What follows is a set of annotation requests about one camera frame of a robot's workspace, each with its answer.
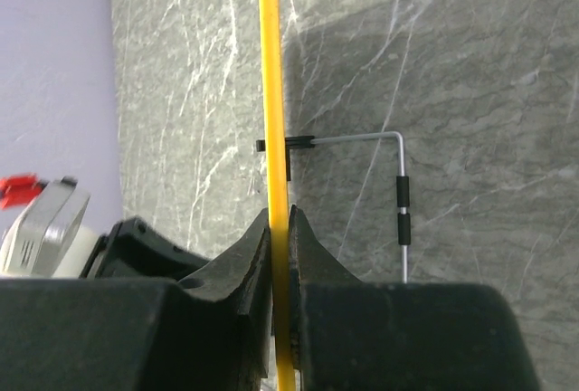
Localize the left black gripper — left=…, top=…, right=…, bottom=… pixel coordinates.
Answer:
left=81, top=216, right=209, bottom=279

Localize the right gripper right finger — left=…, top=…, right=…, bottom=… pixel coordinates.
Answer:
left=289, top=207, right=540, bottom=390

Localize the whiteboard metal wire stand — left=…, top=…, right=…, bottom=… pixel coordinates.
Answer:
left=255, top=130, right=413, bottom=284

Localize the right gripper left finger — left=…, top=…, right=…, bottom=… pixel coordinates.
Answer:
left=1, top=211, right=271, bottom=390

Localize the yellow-framed whiteboard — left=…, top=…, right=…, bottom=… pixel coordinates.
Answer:
left=259, top=0, right=296, bottom=390

